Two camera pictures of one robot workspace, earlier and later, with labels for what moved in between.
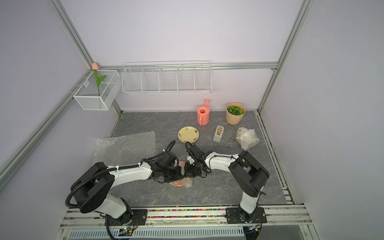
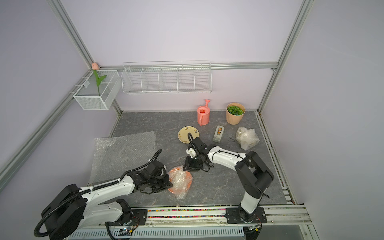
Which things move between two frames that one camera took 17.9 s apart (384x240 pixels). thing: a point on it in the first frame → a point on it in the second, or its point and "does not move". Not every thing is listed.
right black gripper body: [191, 169] → [193, 163]
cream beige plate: [188, 133] does not move
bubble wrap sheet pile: [125, 150] does not move
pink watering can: [203, 114] does not move
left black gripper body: [171, 174] → [159, 183]
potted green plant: [234, 113] does not move
